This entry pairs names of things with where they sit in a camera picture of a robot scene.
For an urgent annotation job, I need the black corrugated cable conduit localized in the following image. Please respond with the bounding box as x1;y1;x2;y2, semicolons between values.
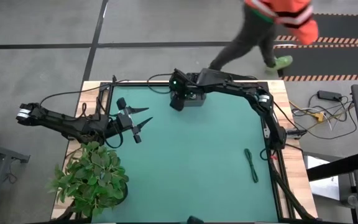
268;157;318;222

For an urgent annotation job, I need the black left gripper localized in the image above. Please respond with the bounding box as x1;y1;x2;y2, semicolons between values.
114;96;154;144

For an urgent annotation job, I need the black table-level camera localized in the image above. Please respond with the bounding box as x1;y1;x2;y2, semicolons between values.
186;215;204;224

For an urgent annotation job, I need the teal table mat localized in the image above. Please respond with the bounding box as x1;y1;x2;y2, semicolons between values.
91;85;280;223

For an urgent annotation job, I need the black floor cable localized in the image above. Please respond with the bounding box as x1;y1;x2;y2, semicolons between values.
290;93;358;141

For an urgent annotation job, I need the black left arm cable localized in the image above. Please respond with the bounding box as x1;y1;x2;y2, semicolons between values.
39;74;130;125

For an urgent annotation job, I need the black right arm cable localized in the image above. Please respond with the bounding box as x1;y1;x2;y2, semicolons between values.
146;72;174;95

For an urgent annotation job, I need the white floor sheet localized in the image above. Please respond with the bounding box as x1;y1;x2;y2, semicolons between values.
303;155;342;202

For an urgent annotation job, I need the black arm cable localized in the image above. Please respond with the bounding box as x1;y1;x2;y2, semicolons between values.
39;74;130;125
146;72;174;95

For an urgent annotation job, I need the black power adapter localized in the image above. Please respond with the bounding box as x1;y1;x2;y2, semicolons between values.
317;90;343;102

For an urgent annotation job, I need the person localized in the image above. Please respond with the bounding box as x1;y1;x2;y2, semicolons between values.
208;0;320;73

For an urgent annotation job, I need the black desk beam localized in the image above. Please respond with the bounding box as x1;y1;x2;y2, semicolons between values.
306;152;358;183

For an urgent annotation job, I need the potted green leafy plant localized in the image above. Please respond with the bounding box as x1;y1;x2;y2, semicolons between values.
45;140;131;219

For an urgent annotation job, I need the green cable tie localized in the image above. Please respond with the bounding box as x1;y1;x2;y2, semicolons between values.
244;147;260;184

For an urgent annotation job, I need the yellow extension cable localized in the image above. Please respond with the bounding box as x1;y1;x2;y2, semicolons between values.
288;100;356;132

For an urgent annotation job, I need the black hazard-striped floor mat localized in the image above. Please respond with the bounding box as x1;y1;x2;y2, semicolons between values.
272;11;358;46
271;44;358;82

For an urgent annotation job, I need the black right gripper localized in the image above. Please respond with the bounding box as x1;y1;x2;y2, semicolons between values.
168;68;200;113

